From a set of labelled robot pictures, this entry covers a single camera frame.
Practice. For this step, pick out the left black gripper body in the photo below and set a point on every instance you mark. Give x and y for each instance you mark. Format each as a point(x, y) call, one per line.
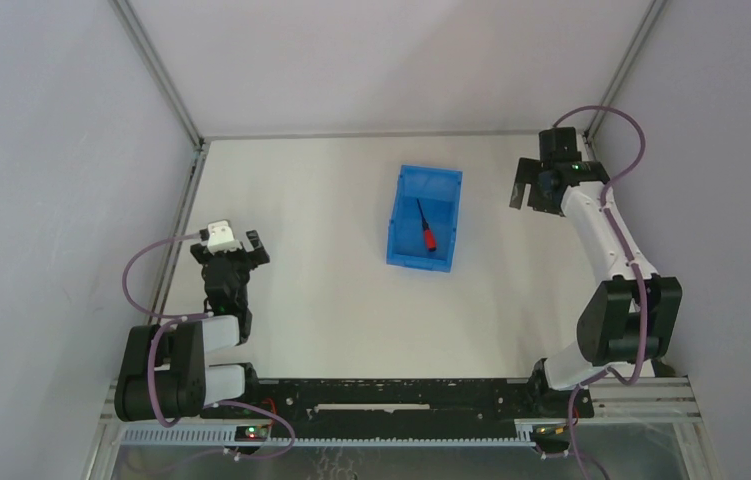
point(230, 255)

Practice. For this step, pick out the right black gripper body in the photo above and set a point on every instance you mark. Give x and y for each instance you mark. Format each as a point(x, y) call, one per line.
point(537, 183)

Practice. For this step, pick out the red black screwdriver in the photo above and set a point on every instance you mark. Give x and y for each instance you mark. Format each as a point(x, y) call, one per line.
point(428, 235)

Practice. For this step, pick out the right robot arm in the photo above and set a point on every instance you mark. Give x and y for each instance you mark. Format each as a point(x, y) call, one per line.
point(630, 318)

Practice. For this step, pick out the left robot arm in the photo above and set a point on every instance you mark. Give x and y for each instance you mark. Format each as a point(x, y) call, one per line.
point(165, 373)

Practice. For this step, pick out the blue plastic bin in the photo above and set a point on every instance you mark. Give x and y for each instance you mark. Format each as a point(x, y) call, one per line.
point(440, 192)

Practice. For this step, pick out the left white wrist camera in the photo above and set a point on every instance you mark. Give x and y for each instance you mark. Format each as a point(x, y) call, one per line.
point(218, 237)

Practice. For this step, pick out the grey cable duct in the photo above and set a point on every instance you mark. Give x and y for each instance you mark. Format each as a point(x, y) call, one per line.
point(233, 435)

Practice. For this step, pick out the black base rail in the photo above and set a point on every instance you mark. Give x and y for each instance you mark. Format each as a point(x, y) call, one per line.
point(354, 407)

